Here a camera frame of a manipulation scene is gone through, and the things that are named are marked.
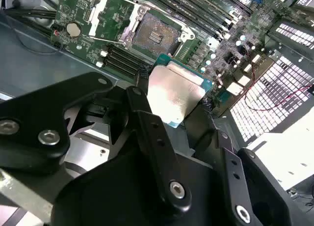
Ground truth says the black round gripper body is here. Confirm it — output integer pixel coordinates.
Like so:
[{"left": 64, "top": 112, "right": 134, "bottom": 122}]
[{"left": 52, "top": 147, "right": 234, "bottom": 226}]

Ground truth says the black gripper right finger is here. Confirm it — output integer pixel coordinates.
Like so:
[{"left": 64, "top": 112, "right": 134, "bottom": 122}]
[{"left": 183, "top": 99, "right": 299, "bottom": 226}]

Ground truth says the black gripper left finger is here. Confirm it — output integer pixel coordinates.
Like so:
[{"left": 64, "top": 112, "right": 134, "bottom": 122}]
[{"left": 0, "top": 65, "right": 193, "bottom": 213}]

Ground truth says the metal socket cover frame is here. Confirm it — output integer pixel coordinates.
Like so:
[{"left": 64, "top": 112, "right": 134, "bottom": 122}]
[{"left": 88, "top": 0, "right": 152, "bottom": 49}]

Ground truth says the silver CPU green edge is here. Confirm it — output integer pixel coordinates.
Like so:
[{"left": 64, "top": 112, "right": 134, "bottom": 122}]
[{"left": 146, "top": 53, "right": 214, "bottom": 128}]

